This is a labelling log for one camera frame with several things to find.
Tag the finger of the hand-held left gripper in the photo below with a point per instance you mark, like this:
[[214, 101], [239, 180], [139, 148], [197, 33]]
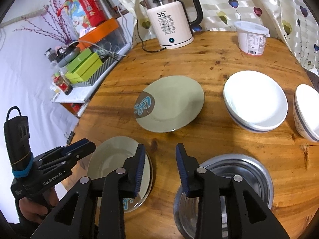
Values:
[[77, 145], [74, 155]]

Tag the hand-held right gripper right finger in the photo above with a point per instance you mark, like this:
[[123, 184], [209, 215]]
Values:
[[181, 169]]

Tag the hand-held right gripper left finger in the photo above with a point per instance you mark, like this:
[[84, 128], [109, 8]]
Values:
[[140, 169]]

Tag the green plate with blue pattern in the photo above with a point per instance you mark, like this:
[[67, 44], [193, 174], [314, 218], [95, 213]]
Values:
[[174, 102], [109, 159]]

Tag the steel bowl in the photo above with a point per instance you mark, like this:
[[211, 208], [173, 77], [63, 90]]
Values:
[[249, 176]]

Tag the white bowl with blue stripe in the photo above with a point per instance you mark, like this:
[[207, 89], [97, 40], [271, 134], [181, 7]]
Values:
[[245, 127]]

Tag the plain white bowl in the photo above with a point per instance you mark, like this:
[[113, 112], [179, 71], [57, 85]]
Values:
[[256, 97]]

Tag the deep white bowl with print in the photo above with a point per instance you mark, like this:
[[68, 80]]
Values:
[[307, 109]]

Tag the person's left hand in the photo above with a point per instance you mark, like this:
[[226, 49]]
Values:
[[32, 209]]

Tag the black binder clip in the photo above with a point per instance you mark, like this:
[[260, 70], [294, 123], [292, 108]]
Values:
[[69, 137]]

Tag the white paper stack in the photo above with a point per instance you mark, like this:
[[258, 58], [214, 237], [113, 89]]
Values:
[[72, 95]]

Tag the small dark jar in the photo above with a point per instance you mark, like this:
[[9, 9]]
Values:
[[63, 84]]

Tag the light green box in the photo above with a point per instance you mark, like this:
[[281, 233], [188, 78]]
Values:
[[86, 71]]

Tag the grey striped basket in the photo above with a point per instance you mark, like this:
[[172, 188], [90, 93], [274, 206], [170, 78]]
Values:
[[99, 71]]

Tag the grey round device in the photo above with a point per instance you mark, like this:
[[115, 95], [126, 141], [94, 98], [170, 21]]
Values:
[[67, 57]]

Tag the clear plastic storage box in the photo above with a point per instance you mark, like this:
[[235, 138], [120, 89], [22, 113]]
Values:
[[114, 39]]

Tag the orange box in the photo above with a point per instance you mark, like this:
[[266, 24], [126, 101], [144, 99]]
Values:
[[102, 29]]

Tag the purple dried flower branches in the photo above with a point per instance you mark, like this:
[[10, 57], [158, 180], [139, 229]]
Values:
[[54, 27]]

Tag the white pipe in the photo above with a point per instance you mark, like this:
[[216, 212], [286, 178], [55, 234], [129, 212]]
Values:
[[20, 18]]

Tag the colourful gift bag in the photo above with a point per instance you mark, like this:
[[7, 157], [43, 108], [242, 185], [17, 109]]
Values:
[[72, 17]]

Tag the red cardboard box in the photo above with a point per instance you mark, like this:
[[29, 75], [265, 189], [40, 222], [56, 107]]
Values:
[[91, 5]]

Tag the white electric kettle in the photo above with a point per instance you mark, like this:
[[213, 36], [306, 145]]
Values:
[[172, 22]]

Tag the white plastic tub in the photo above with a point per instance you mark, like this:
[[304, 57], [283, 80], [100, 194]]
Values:
[[251, 38]]

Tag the dark checked cloth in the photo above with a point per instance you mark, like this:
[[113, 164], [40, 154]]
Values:
[[314, 78]]

